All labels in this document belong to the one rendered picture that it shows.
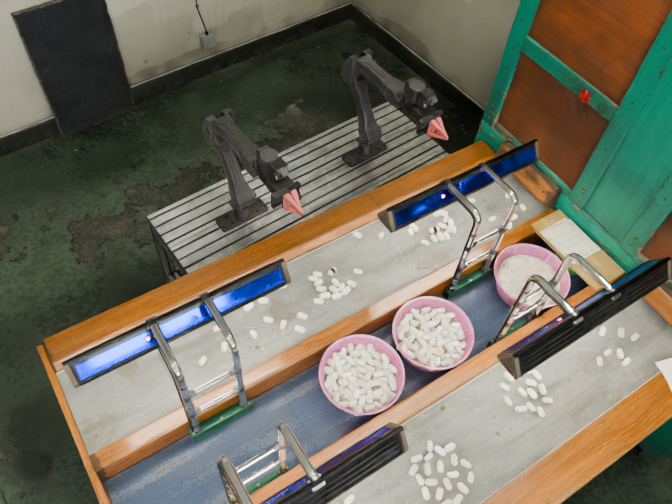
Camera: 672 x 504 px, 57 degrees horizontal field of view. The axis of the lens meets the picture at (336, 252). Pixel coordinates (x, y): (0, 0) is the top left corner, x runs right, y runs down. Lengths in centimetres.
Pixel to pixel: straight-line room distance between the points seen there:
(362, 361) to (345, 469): 58
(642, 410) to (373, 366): 83
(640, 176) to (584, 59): 42
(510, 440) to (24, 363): 204
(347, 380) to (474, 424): 40
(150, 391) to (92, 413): 17
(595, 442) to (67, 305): 227
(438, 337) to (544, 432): 43
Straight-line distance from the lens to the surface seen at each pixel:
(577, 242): 241
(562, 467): 199
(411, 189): 240
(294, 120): 376
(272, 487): 182
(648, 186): 222
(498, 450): 197
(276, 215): 239
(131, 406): 198
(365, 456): 150
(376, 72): 233
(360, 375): 198
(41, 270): 327
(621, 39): 212
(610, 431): 209
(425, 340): 207
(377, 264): 219
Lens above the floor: 252
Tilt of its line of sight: 54 degrees down
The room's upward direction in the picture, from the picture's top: 6 degrees clockwise
